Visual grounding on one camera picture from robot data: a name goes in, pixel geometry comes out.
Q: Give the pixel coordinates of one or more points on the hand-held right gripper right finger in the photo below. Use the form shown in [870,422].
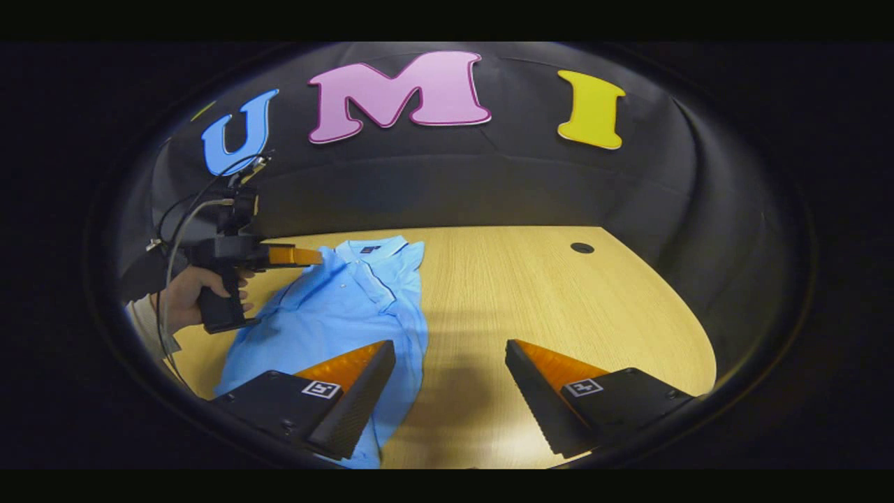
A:
[541,405]

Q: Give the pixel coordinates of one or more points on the black backdrop cloth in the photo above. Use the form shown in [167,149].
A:
[559,181]

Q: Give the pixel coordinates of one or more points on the light blue T-shirt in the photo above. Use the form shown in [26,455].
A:
[335,314]

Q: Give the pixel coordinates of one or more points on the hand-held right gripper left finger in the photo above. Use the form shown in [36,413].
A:
[356,405]

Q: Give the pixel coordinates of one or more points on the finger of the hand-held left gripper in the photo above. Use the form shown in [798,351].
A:
[293,256]

